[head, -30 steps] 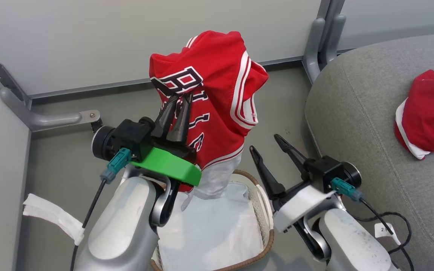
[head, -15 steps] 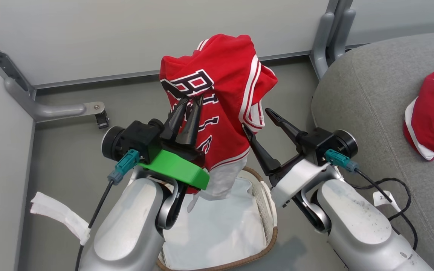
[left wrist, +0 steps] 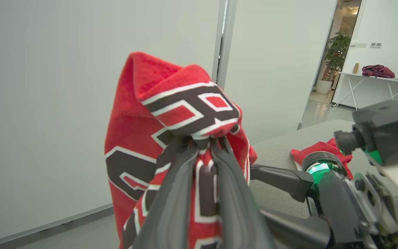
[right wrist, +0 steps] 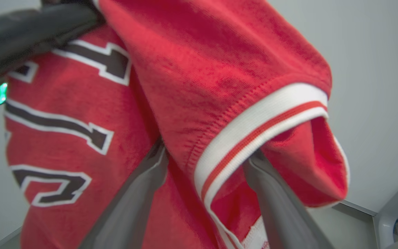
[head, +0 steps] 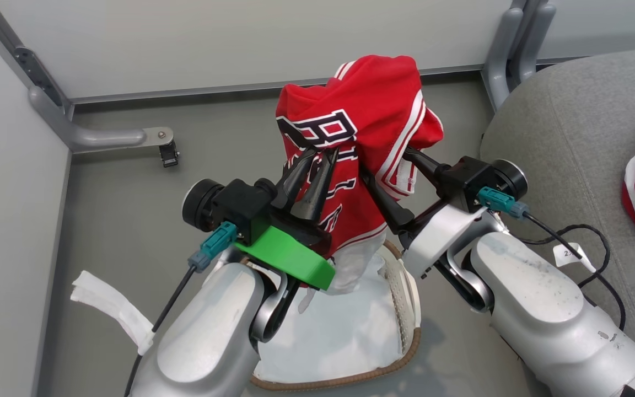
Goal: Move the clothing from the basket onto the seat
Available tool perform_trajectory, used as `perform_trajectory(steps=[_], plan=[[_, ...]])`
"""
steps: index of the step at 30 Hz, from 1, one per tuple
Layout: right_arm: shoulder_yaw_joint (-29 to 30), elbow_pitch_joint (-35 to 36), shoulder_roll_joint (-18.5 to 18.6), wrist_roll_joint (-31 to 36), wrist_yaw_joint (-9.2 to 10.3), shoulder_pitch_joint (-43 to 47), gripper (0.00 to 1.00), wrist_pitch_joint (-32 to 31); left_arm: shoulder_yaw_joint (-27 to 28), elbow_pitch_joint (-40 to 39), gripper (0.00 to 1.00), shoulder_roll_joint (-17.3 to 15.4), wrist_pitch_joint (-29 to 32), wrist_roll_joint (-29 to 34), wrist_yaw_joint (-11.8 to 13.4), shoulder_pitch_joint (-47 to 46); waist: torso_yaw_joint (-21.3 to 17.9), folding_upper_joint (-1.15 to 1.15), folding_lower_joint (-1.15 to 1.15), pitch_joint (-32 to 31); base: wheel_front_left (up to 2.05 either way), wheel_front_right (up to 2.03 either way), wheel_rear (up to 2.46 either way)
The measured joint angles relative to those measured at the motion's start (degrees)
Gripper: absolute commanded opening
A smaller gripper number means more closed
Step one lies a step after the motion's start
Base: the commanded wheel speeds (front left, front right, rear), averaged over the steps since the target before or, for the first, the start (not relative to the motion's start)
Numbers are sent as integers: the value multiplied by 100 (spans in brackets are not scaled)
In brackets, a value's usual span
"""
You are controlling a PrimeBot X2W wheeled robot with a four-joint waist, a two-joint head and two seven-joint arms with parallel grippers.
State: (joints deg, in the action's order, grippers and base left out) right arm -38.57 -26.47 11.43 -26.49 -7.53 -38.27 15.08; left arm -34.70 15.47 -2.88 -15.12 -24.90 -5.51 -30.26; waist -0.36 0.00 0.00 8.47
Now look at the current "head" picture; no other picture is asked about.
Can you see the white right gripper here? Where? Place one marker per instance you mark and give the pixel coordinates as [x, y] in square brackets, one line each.
[439, 234]

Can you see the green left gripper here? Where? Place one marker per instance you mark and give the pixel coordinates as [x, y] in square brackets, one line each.
[290, 256]

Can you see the red lettered basketball jersey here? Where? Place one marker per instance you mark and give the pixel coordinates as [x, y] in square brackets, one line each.
[361, 110]

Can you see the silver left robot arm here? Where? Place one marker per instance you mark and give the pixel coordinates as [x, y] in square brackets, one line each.
[207, 336]

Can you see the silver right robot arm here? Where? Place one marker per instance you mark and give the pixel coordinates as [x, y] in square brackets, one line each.
[538, 309]

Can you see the grey fabric sofa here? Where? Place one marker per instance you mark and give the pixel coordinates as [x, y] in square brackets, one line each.
[571, 121]

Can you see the wicker-rimmed white laundry basket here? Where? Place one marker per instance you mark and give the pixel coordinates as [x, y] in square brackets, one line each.
[405, 298]

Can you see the black caster wheel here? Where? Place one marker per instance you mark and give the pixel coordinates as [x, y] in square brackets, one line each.
[170, 155]

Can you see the long grey partition foot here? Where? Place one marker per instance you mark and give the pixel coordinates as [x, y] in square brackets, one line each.
[102, 137]

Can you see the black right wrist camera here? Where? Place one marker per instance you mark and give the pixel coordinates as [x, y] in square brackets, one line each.
[472, 179]

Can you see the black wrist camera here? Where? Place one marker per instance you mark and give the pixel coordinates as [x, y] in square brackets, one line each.
[237, 204]
[472, 179]

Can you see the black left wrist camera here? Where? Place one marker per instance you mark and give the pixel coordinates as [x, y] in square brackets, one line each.
[237, 204]

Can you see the grey partition post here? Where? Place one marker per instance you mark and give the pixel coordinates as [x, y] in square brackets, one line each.
[20, 55]

